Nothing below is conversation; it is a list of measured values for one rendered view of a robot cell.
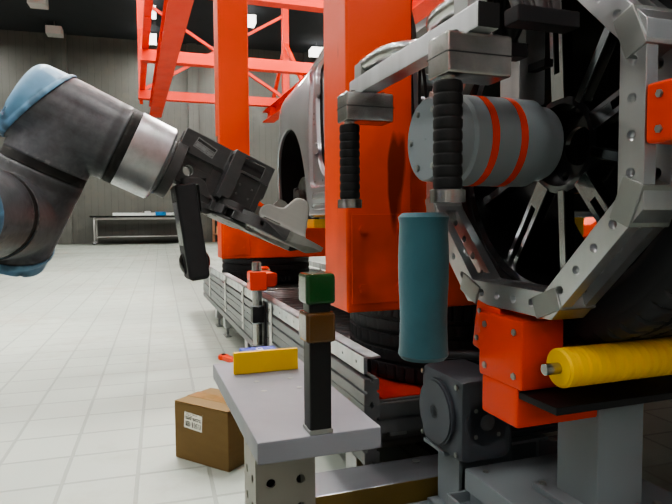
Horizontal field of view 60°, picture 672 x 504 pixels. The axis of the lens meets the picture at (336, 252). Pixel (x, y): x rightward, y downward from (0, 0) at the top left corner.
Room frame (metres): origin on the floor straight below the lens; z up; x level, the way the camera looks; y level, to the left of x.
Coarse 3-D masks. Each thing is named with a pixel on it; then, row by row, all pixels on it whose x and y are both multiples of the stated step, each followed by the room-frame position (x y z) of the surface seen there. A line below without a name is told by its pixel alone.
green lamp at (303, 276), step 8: (304, 272) 0.76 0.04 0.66; (312, 272) 0.76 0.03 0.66; (320, 272) 0.76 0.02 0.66; (328, 272) 0.76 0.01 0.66; (304, 280) 0.74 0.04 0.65; (312, 280) 0.74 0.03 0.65; (320, 280) 0.74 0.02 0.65; (328, 280) 0.74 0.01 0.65; (304, 288) 0.74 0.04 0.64; (312, 288) 0.74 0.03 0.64; (320, 288) 0.74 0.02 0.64; (328, 288) 0.74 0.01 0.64; (304, 296) 0.74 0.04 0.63; (312, 296) 0.74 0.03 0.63; (320, 296) 0.74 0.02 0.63; (328, 296) 0.74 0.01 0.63; (312, 304) 0.74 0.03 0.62
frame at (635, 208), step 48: (624, 0) 0.72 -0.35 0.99; (624, 48) 0.72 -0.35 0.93; (432, 96) 1.17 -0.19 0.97; (624, 96) 0.72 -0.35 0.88; (624, 144) 0.72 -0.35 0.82; (624, 192) 0.71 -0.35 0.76; (624, 240) 0.73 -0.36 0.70; (480, 288) 1.01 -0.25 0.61; (528, 288) 0.90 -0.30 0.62; (576, 288) 0.79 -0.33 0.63
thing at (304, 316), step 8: (304, 312) 0.75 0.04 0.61; (320, 312) 0.74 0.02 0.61; (328, 312) 0.74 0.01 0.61; (304, 320) 0.74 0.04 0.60; (312, 320) 0.73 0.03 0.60; (320, 320) 0.74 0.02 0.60; (328, 320) 0.74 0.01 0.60; (304, 328) 0.74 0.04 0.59; (312, 328) 0.74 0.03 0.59; (320, 328) 0.74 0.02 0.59; (328, 328) 0.74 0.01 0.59; (304, 336) 0.74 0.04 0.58; (312, 336) 0.74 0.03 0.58; (320, 336) 0.74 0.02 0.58; (328, 336) 0.74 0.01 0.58
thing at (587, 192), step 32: (576, 0) 0.98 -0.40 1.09; (576, 32) 1.09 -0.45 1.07; (608, 32) 0.88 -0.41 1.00; (576, 64) 1.17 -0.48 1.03; (576, 96) 0.94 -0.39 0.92; (576, 128) 1.00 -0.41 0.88; (608, 128) 0.91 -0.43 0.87; (608, 160) 0.88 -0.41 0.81; (480, 192) 1.19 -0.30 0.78; (512, 192) 1.22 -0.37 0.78; (544, 192) 1.01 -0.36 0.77; (576, 192) 0.98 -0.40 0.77; (608, 192) 0.90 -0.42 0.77; (480, 224) 1.16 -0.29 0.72; (512, 224) 1.18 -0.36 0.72; (544, 224) 1.21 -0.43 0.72; (512, 256) 1.10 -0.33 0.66; (544, 256) 1.13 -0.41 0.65
